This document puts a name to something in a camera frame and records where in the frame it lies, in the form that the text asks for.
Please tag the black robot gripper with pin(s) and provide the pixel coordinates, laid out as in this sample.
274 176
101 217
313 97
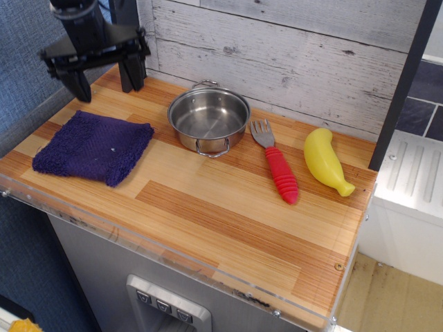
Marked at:
91 41

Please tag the dark blue terry cloth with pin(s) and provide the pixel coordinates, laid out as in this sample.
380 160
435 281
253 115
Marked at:
94 147

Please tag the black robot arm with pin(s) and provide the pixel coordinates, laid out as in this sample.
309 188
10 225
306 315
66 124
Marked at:
93 42

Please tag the stainless steel pot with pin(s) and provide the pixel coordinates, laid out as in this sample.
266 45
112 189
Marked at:
209 119

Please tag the clear acrylic table guard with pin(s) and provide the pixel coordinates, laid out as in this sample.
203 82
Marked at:
102 254

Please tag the yellow plastic banana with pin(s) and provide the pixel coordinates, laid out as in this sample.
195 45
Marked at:
323 162

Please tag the silver dispenser button panel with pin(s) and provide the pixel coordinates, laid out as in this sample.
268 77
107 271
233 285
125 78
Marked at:
158 309

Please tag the yellow black object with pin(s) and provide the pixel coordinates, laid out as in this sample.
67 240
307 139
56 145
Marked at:
24 326

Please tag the white ribbed appliance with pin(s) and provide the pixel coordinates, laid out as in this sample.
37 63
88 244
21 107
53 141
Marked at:
403 226

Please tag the dark left frame post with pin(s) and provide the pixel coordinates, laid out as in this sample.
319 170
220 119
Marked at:
125 13

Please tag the dark frame post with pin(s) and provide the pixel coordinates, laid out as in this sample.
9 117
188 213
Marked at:
125 13
418 46

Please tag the red handled toy fork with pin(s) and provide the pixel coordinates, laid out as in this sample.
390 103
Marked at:
283 177

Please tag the dark right frame post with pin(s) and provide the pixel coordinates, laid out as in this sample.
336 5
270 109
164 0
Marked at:
418 46

